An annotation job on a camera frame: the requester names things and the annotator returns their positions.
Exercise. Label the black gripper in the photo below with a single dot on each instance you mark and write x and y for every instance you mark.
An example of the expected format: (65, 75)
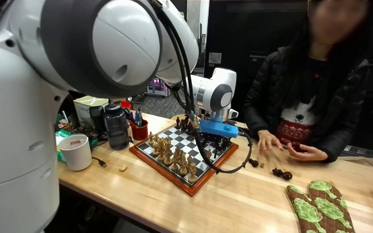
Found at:
(207, 143)

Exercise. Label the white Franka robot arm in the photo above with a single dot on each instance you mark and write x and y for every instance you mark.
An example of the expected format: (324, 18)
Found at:
(22, 130)

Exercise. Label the person left forearm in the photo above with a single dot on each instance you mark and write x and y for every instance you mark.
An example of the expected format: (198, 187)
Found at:
(346, 138)

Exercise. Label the person right forearm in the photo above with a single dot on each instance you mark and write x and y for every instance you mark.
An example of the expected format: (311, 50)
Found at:
(255, 117)

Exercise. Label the dark wooden chess piece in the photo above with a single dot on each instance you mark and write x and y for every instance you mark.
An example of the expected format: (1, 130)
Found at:
(189, 127)
(253, 162)
(178, 122)
(207, 156)
(286, 175)
(277, 171)
(184, 125)

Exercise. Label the person right hand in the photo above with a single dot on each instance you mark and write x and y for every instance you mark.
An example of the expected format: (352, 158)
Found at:
(268, 144)

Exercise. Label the person left hand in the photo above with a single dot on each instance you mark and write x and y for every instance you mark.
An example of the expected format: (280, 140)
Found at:
(306, 152)

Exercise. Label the wooden framed chessboard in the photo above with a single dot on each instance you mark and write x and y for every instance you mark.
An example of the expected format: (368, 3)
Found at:
(181, 140)

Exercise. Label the yellow wooden pawn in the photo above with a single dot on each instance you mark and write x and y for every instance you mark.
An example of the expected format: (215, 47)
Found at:
(157, 136)
(184, 158)
(162, 140)
(179, 153)
(191, 162)
(167, 144)
(172, 149)

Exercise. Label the yellow wooden knight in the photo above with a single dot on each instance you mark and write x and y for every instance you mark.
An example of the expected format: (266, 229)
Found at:
(185, 169)
(157, 145)

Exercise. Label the yellow wooden rook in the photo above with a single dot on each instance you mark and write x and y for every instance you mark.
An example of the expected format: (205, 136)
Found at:
(152, 140)
(193, 174)

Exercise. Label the yellow wooden bishop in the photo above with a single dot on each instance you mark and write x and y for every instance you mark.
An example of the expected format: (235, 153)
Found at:
(162, 149)
(179, 165)

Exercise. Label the yellow wooden queen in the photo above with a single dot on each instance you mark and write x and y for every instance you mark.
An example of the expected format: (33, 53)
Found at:
(174, 160)

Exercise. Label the yellow wooden king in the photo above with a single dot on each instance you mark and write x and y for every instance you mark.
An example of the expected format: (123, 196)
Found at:
(167, 154)

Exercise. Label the red pen cup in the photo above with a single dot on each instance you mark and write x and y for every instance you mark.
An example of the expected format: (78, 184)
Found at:
(140, 130)

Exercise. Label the blue pen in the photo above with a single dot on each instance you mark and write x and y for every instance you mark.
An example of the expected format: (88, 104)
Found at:
(137, 116)

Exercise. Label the small tan crumb object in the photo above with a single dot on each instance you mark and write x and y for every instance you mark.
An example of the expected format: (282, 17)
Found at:
(123, 169)

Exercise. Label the green patterned oven mitt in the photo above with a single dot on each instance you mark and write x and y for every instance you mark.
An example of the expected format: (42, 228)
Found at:
(307, 211)
(333, 207)

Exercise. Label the white Chemex filter box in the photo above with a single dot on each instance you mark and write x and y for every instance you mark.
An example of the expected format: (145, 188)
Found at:
(87, 105)

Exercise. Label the person in black jacket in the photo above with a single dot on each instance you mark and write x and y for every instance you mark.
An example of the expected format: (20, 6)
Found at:
(324, 86)

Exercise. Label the green wet wipes pack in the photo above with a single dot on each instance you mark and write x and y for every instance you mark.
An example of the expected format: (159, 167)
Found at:
(61, 143)

